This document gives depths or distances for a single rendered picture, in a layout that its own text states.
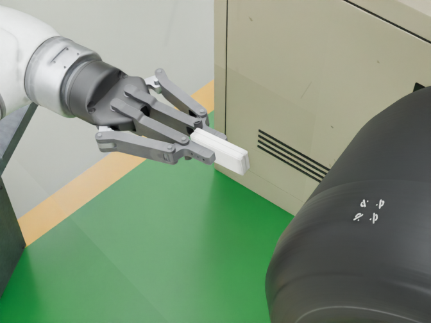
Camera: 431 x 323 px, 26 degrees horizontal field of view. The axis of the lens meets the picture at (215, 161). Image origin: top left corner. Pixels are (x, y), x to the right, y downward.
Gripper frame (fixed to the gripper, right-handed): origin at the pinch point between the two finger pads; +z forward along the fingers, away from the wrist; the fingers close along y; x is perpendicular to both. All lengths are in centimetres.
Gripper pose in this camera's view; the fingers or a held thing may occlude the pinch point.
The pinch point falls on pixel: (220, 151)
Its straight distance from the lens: 105.2
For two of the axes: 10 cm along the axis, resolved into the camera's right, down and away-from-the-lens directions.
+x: 1.2, 6.1, 7.8
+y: 5.7, -6.9, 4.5
